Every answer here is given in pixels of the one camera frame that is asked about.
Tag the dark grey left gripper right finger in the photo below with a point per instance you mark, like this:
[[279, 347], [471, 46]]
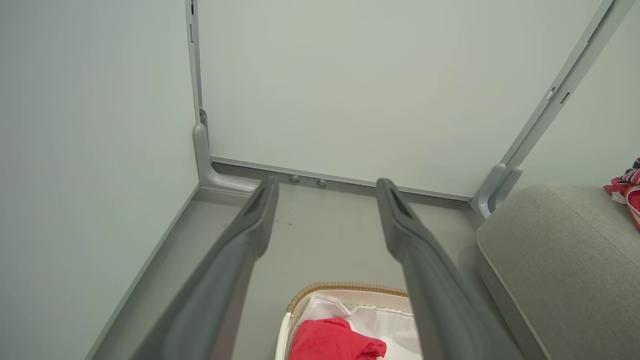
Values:
[[440, 300]]

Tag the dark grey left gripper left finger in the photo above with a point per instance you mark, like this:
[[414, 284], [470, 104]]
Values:
[[220, 290]]

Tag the white basket liner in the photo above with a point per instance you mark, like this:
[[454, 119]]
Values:
[[385, 325]]

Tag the wicker laundry basket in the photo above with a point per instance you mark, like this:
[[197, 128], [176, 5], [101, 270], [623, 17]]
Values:
[[345, 288]]

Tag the plain red plush garment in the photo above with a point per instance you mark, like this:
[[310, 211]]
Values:
[[330, 342]]

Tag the grey upholstered cushion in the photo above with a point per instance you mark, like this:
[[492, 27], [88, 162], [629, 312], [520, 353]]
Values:
[[565, 265]]

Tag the small round metal bolt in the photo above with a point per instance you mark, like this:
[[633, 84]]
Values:
[[322, 182], [294, 178]]

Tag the red patterned garment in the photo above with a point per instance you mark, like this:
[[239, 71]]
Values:
[[631, 195]]

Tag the grey metal panel floor rail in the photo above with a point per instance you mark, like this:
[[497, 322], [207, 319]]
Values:
[[350, 183]]

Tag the grey metal panel post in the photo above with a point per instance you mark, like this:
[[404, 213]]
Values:
[[195, 60], [565, 85]]

